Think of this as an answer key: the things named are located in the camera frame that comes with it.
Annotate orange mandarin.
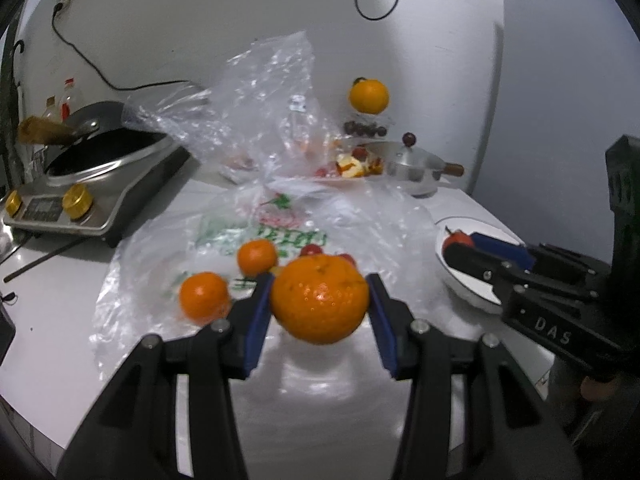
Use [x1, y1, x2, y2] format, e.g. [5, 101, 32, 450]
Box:
[236, 238, 279, 278]
[179, 272, 232, 325]
[270, 254, 369, 346]

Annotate red tomato front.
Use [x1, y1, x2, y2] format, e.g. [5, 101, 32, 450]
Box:
[442, 226, 475, 252]

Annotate red tomato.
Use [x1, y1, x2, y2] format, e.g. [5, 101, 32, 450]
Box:
[299, 244, 323, 257]
[338, 252, 357, 266]
[442, 226, 475, 252]

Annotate white plate black rim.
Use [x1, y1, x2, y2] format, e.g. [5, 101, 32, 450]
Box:
[435, 216, 523, 315]

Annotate printed flat plastic bag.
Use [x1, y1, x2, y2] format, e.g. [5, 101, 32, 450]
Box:
[89, 179, 436, 380]

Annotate red tomato right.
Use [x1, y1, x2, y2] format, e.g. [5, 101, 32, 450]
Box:
[338, 252, 357, 266]

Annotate red tomato back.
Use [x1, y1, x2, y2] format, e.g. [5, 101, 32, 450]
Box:
[299, 244, 323, 257]

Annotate steel saucepan with lid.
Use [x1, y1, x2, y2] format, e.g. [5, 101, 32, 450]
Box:
[363, 132, 465, 197]

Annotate dark chopstick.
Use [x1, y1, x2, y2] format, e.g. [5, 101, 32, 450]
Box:
[3, 237, 88, 283]

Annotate steel induction cooker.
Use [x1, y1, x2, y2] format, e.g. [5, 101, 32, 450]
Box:
[1, 128, 190, 246]

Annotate orange peel pieces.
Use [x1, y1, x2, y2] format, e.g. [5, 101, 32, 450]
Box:
[335, 146, 384, 179]

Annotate dark grapes on stand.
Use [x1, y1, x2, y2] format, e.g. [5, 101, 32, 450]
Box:
[343, 120, 388, 138]

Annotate large orange on stand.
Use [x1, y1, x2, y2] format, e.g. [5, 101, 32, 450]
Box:
[348, 78, 390, 115]

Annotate crumpled clear plastic bag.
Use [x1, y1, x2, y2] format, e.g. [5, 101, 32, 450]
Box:
[122, 32, 342, 183]

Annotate red capped sauce bottle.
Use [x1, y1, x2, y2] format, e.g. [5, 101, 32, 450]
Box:
[58, 78, 79, 122]

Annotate clear bottle brown cap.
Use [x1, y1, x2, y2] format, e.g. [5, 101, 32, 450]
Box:
[42, 96, 62, 122]

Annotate black wok wooden handle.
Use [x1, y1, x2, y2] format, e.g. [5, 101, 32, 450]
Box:
[17, 101, 167, 177]

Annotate black power cable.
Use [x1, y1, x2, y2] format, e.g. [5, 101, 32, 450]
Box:
[50, 1, 194, 92]

